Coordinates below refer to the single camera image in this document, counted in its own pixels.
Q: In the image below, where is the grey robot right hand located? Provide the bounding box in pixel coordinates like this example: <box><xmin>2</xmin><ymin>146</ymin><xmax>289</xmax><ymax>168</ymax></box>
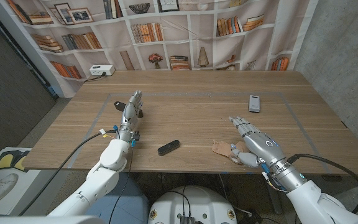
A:
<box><xmin>227</xmin><ymin>116</ymin><xmax>288</xmax><ymax>169</ymax></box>

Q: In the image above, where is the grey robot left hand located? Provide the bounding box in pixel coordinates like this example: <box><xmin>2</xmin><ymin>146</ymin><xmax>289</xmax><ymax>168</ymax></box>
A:
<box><xmin>118</xmin><ymin>90</ymin><xmax>144</xmax><ymax>133</ymax></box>

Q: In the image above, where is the tan adhesive wrap roll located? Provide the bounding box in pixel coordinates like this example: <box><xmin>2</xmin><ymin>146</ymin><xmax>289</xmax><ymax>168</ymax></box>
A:
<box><xmin>211</xmin><ymin>139</ymin><xmax>249</xmax><ymax>165</ymax></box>

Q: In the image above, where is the long black TV remote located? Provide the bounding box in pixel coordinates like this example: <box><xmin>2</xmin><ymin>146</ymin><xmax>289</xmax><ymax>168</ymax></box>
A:
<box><xmin>114</xmin><ymin>101</ymin><xmax>144</xmax><ymax>119</ymax></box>

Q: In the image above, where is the small grey remote control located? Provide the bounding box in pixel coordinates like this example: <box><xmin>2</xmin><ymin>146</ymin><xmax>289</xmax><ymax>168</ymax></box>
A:
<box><xmin>248</xmin><ymin>95</ymin><xmax>261</xmax><ymax>113</ymax></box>

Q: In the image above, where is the white power strip box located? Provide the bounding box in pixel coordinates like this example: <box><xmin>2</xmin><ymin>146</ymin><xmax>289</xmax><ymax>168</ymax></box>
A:
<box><xmin>89</xmin><ymin>64</ymin><xmax>116</xmax><ymax>77</ymax></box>

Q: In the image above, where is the small black oblong remote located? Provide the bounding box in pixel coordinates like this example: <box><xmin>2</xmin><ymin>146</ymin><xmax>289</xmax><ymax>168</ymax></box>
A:
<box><xmin>157</xmin><ymin>139</ymin><xmax>181</xmax><ymax>157</ymax></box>

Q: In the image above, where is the dark metal table leg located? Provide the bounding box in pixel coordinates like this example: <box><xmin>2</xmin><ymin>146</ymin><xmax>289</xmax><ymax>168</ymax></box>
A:
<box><xmin>267</xmin><ymin>185</ymin><xmax>284</xmax><ymax>215</ymax></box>

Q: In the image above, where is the black power brick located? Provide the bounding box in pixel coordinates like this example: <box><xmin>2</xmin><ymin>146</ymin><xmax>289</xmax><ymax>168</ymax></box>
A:
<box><xmin>241</xmin><ymin>208</ymin><xmax>263</xmax><ymax>224</ymax></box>

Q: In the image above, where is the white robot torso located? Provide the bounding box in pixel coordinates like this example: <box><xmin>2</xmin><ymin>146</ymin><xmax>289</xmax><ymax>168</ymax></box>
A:
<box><xmin>147</xmin><ymin>185</ymin><xmax>238</xmax><ymax>224</ymax></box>

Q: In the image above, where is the printed bookshelf backdrop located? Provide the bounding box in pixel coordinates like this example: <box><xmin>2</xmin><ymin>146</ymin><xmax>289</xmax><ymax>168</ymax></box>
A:
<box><xmin>0</xmin><ymin>0</ymin><xmax>319</xmax><ymax>99</ymax></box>

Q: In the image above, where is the white floor mat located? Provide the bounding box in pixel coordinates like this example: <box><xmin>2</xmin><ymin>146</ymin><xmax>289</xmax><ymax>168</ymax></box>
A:
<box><xmin>0</xmin><ymin>146</ymin><xmax>43</xmax><ymax>216</ymax></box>

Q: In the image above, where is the black yellow floor marker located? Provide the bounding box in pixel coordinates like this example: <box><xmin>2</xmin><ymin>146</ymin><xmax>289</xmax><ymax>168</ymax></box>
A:
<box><xmin>0</xmin><ymin>149</ymin><xmax>31</xmax><ymax>172</ymax></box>

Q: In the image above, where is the white sneaker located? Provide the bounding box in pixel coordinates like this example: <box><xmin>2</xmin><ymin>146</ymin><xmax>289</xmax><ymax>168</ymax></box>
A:
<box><xmin>0</xmin><ymin>173</ymin><xmax>20</xmax><ymax>215</ymax></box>

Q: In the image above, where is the black power strip cable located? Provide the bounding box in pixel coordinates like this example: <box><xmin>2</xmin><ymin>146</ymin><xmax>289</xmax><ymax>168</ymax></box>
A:
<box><xmin>82</xmin><ymin>72</ymin><xmax>107</xmax><ymax>83</ymax></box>

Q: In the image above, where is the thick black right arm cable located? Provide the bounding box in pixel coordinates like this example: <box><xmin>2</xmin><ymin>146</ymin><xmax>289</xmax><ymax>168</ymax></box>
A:
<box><xmin>286</xmin><ymin>153</ymin><xmax>358</xmax><ymax>215</ymax></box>

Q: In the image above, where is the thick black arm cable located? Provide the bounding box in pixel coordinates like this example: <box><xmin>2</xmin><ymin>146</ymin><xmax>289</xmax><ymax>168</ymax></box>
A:
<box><xmin>286</xmin><ymin>153</ymin><xmax>358</xmax><ymax>215</ymax></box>
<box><xmin>17</xmin><ymin>129</ymin><xmax>118</xmax><ymax>216</ymax></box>

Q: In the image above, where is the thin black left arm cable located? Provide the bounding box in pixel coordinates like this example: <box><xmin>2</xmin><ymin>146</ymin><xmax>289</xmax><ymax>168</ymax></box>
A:
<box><xmin>108</xmin><ymin>144</ymin><xmax>134</xmax><ymax>224</ymax></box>

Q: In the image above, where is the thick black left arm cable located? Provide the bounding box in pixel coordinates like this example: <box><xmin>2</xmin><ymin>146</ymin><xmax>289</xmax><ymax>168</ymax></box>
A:
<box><xmin>17</xmin><ymin>129</ymin><xmax>118</xmax><ymax>216</ymax></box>

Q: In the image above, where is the black torso cable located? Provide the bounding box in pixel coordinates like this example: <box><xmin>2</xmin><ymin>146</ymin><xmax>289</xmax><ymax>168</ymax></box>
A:
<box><xmin>165</xmin><ymin>185</ymin><xmax>193</xmax><ymax>218</ymax></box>

